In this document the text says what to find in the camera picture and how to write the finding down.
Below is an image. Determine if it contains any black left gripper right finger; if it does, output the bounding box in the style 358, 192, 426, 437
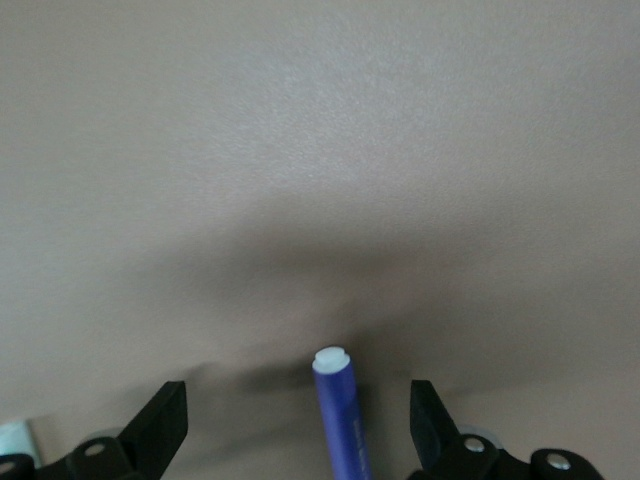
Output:
407, 379, 607, 480

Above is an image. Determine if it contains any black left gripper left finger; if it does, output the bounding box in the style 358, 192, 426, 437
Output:
0, 380, 189, 480

